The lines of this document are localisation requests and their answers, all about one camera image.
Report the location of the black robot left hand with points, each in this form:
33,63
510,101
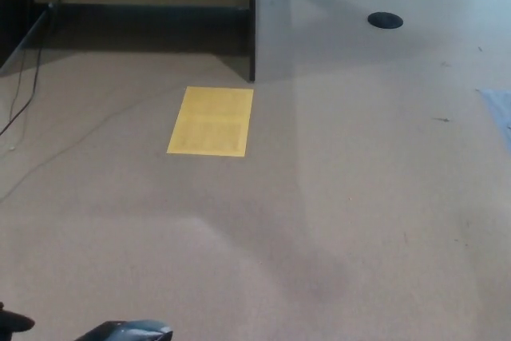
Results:
18,323

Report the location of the black printed plastic bag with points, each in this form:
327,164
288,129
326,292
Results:
127,331

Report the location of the yellow paper sheet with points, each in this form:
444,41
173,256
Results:
211,122

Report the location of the low grey glossy panel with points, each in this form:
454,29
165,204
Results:
22,43

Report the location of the grey desk panel black edge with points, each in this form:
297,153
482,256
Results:
273,23

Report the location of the black round grommet cover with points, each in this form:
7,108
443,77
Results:
385,20

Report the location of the black wall baseboard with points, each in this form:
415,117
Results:
151,11

